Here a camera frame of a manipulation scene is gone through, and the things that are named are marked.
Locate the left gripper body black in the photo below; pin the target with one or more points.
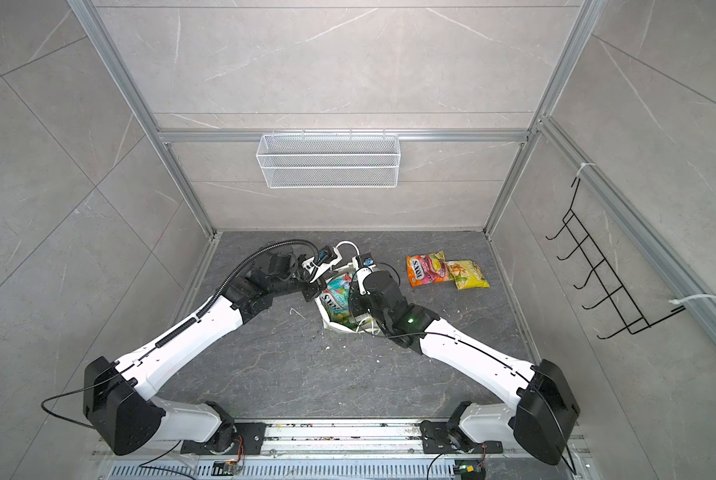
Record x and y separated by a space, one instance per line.
312 289

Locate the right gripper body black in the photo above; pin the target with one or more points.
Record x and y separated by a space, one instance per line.
363 304

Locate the floral paper bag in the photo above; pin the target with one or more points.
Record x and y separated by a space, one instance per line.
340 272

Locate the orange snack packet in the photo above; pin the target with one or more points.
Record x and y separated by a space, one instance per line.
427 269

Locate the yellow snack packet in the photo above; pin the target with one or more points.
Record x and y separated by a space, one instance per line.
467 275

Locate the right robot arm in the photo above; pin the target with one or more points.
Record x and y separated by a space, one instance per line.
540 409

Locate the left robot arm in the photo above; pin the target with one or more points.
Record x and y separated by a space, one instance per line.
121 399

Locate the green snack packet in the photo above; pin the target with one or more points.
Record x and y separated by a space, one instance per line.
335 300

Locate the small green circuit board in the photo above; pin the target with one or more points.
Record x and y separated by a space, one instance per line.
469 470

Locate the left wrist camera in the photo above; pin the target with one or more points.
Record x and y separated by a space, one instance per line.
322 262

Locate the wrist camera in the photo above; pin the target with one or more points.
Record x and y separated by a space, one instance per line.
364 266
322 262

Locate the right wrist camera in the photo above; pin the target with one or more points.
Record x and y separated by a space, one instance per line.
364 266

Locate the white wire mesh basket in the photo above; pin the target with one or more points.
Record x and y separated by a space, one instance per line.
308 160

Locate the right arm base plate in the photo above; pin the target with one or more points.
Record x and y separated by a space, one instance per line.
438 437

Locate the aluminium mounting rail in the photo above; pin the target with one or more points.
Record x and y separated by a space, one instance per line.
371 438

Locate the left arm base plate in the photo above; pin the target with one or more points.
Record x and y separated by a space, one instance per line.
244 437

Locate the black wire hook rack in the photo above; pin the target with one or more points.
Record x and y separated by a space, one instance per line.
630 318

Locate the white cable tie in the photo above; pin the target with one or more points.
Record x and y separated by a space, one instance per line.
694 297

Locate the aluminium frame profile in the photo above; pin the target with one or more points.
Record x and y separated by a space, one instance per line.
666 262

